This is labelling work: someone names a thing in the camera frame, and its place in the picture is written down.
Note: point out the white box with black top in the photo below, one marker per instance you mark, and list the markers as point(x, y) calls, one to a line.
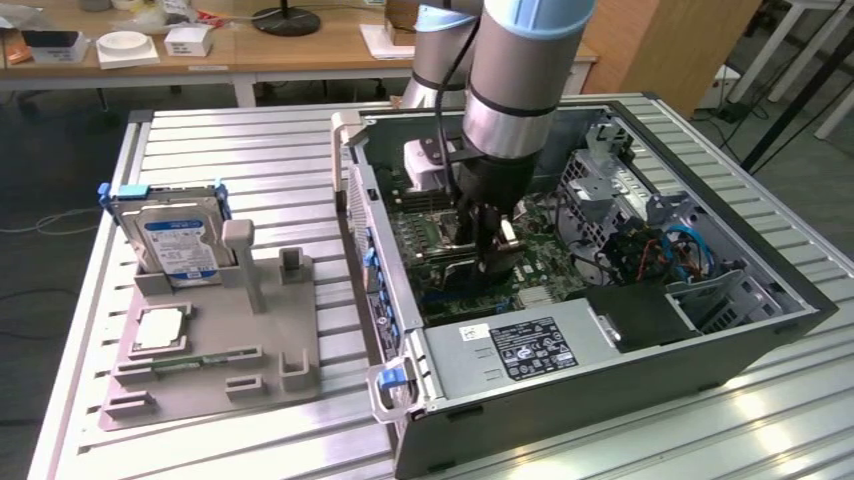
point(56, 52)

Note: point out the brown cardboard box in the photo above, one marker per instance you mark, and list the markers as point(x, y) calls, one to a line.
point(400, 15)

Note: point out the clear plastic bag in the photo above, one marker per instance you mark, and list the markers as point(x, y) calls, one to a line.
point(140, 21)

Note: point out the green motherboard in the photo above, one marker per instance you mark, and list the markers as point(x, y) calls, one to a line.
point(534, 272)

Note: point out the grey cup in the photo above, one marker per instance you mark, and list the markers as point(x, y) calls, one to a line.
point(96, 5)

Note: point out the black round lamp base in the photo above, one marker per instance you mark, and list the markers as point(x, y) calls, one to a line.
point(287, 22)

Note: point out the perforated metal bracket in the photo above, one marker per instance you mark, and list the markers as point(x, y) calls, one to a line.
point(727, 295)

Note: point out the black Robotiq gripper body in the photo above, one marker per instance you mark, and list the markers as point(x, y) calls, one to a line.
point(496, 182)

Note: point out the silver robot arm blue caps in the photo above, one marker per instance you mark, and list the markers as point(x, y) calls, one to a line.
point(514, 75)

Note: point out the small orange object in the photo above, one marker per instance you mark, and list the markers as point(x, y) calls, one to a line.
point(16, 54)

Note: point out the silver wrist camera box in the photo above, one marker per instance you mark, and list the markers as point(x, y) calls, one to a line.
point(427, 170)

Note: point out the silver chipset heatsink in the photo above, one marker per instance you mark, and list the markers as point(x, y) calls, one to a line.
point(536, 297)

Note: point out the white framed table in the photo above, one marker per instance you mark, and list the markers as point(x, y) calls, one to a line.
point(830, 120)

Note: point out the silver power supply unit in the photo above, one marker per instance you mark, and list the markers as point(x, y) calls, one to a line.
point(467, 360)

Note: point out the metal disk bay cage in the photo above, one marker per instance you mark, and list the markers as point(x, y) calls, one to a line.
point(594, 190)

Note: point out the silver CPU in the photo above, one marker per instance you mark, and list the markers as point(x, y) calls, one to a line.
point(160, 327)

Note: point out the small white carton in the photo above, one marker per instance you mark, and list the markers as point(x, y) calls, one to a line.
point(188, 42)

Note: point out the blue case latch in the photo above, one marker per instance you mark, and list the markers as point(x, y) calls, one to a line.
point(389, 378)

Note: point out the grey parts rack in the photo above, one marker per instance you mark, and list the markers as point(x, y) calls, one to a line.
point(220, 350)

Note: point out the wooden cabinet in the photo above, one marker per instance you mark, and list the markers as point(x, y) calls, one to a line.
point(667, 50)

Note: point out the CPU socket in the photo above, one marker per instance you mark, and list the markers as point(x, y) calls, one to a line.
point(443, 227)

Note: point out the black open PC case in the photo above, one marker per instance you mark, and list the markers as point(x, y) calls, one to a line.
point(600, 400)

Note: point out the hard disk in blue caddy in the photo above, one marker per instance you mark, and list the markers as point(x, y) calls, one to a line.
point(176, 245)

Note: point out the black slanted pole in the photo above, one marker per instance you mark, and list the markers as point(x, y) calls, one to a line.
point(794, 95)

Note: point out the wooden desk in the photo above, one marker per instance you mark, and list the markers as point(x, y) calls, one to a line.
point(80, 72)

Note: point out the green RAM stick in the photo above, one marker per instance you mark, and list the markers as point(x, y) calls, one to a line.
point(193, 362)

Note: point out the white paper stack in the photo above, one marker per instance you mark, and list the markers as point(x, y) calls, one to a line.
point(383, 45)

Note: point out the white square dish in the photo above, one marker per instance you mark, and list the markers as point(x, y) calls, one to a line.
point(127, 57)

